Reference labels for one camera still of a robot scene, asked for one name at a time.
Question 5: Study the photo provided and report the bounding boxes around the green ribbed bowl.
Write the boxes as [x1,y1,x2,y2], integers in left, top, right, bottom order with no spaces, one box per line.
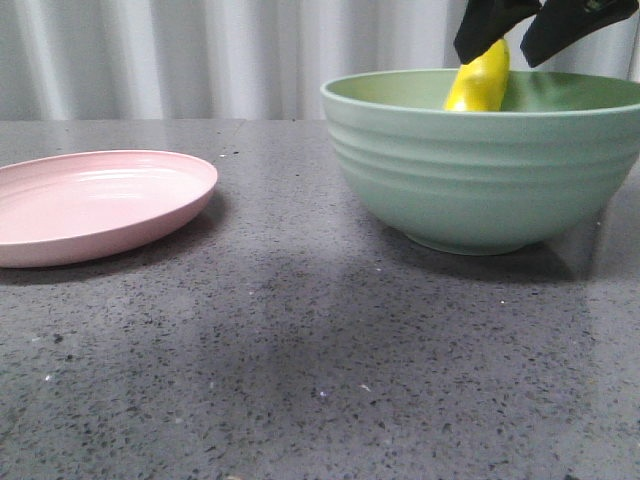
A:
[321,69,639,255]

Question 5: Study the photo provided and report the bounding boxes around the yellow banana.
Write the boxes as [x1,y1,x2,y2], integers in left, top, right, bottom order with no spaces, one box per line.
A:
[443,38,510,112]

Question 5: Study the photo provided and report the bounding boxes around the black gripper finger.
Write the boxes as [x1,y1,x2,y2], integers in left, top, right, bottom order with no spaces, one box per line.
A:
[453,0,542,65]
[520,0,639,67]

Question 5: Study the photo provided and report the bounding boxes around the pink plate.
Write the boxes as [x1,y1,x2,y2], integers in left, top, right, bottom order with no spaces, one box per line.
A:
[1,150,218,268]

